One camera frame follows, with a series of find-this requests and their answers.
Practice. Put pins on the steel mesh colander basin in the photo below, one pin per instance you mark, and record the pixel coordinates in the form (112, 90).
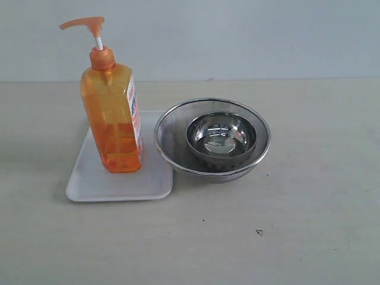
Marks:
(170, 140)

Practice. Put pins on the small stainless steel bowl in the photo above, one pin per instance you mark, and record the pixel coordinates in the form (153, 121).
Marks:
(221, 138)

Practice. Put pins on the white rectangular plastic tray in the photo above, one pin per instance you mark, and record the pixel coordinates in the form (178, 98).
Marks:
(91, 182)

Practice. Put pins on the orange pump soap bottle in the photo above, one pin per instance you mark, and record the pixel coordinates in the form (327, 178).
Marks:
(108, 92)

